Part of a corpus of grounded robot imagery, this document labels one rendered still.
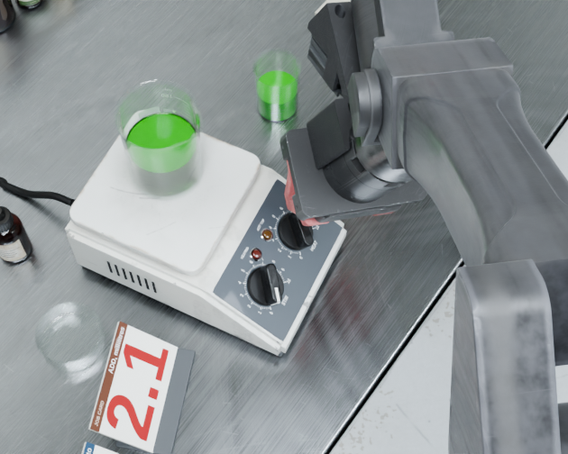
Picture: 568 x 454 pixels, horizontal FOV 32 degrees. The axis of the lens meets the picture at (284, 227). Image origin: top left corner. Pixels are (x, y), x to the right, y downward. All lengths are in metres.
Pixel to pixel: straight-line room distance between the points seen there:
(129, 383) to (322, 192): 0.23
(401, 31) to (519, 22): 0.43
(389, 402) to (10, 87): 0.47
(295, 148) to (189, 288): 0.15
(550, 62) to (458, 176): 0.57
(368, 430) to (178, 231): 0.22
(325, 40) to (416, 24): 0.09
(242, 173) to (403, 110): 0.30
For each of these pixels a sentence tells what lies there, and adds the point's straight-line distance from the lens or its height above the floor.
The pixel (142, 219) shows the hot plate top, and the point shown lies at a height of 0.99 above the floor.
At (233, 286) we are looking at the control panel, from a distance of 0.80.
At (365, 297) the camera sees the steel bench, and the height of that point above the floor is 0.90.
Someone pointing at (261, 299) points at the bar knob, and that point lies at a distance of 0.81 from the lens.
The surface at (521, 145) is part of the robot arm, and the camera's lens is 0.48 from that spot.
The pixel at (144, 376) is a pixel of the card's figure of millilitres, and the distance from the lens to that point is 0.82.
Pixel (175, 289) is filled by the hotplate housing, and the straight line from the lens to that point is 0.81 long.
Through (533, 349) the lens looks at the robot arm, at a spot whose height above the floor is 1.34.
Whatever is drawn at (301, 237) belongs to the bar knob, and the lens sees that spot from 0.82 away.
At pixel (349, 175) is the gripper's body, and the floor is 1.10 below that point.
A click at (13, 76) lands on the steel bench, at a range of 1.02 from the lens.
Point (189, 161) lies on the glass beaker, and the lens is 0.77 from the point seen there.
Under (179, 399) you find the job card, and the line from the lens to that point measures 0.83.
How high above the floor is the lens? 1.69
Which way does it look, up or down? 62 degrees down
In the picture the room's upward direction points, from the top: 1 degrees clockwise
